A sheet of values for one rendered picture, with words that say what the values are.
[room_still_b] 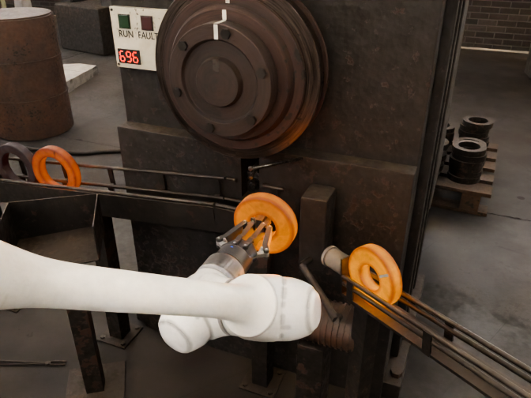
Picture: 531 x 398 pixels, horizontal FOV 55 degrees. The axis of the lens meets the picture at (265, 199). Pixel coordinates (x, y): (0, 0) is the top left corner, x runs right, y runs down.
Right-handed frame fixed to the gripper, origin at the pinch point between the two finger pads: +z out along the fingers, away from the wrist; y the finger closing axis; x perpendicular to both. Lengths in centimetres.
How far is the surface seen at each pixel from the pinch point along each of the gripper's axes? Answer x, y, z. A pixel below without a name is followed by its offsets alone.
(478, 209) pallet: -91, 56, 179
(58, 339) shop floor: -85, -94, 8
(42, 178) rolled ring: -20, -95, 22
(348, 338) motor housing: -35.3, 21.8, 3.6
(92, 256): -24, -53, -4
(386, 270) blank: -8.4, 29.4, 1.6
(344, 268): -15.7, 18.6, 7.5
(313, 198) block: -5.5, 5.4, 21.4
